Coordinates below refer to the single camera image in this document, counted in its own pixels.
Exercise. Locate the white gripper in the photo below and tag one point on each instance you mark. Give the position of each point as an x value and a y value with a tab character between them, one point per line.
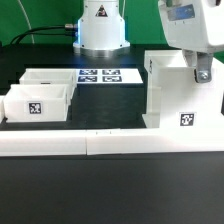
194	25

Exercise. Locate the white drawer cabinet frame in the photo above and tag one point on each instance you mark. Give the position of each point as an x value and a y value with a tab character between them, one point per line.
175	99

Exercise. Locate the white front drawer box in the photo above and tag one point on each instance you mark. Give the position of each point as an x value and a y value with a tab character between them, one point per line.
36	103

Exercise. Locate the white drawer box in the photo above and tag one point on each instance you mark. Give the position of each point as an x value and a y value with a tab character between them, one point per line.
51	76
36	103

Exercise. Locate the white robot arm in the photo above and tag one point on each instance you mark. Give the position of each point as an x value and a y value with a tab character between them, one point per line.
101	29

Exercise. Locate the white rear drawer box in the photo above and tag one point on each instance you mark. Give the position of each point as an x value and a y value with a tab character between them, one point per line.
51	76

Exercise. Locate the white marker tag sheet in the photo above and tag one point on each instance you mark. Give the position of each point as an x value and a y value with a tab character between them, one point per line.
108	76

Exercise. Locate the white left fence bar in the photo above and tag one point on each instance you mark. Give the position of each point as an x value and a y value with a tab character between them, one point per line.
2	112

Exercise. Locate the white fence bar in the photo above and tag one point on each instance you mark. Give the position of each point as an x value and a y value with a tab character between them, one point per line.
2	112
107	142

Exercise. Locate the white front fence bar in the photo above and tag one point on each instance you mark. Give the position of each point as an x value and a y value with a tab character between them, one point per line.
107	142

